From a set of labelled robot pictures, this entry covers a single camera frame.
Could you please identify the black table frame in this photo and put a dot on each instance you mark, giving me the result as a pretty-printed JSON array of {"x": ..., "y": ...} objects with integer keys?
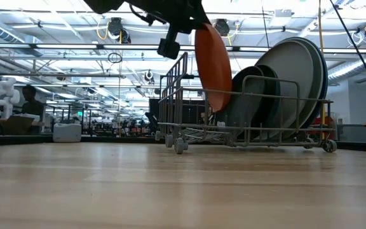
[{"x": 17, "y": 139}]

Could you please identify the small orange plate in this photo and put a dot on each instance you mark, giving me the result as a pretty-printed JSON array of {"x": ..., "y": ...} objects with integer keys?
[{"x": 213, "y": 66}]

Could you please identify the brown cardboard box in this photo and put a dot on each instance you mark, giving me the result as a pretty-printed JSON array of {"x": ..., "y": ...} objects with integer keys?
[{"x": 14, "y": 125}]

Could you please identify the person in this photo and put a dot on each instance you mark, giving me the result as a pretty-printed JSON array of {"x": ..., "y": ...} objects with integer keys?
[{"x": 32, "y": 105}]

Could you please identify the large blue plate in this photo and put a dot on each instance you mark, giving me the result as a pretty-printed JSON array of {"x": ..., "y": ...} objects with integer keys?
[{"x": 326, "y": 79}]

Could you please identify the large white plate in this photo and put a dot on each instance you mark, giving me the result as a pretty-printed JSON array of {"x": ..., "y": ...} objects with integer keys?
[{"x": 319, "y": 73}]

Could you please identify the small teal plate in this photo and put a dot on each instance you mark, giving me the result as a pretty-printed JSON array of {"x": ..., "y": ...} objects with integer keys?
[{"x": 273, "y": 82}]

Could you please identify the large grey plate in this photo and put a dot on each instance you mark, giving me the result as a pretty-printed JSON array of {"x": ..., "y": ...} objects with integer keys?
[{"x": 291, "y": 63}]

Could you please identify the small black plate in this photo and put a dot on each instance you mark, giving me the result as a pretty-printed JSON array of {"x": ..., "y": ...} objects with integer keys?
[{"x": 254, "y": 86}]

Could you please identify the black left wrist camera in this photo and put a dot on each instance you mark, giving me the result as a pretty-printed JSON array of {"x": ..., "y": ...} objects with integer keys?
[{"x": 168, "y": 49}]

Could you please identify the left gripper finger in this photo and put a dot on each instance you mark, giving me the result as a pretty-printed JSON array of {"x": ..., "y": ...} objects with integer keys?
[{"x": 199, "y": 23}]

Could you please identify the white remote control box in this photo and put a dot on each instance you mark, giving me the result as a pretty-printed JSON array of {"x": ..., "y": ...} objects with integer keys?
[{"x": 67, "y": 133}]

